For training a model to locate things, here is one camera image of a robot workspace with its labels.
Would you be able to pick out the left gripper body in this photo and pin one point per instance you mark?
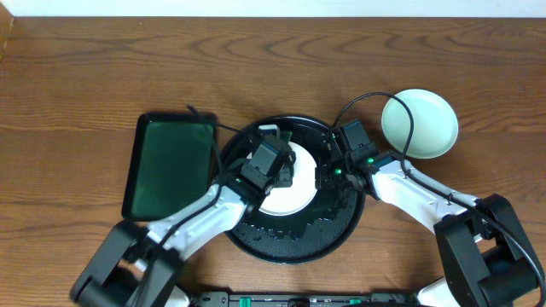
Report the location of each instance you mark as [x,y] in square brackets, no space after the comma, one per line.
[286,171]

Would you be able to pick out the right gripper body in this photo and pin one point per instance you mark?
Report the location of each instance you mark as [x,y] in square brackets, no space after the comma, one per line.
[337,175]

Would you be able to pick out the white plate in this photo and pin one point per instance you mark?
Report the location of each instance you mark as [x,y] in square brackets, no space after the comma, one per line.
[282,202]

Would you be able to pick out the mint plate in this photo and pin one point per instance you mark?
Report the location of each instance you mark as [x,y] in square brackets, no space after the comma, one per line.
[435,123]

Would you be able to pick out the green sponge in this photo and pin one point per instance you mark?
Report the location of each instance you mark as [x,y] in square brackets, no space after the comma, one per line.
[286,135]

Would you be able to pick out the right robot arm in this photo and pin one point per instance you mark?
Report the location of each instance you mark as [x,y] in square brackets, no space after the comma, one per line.
[486,255]

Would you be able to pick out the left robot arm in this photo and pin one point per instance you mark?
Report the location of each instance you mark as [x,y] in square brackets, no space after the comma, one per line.
[140,266]

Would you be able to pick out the round black tray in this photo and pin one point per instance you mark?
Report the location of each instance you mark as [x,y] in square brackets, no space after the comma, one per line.
[315,231]

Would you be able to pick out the rectangular black tray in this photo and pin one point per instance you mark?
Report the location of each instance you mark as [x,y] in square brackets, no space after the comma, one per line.
[171,164]

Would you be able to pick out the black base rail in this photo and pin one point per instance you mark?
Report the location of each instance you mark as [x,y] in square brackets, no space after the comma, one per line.
[226,299]

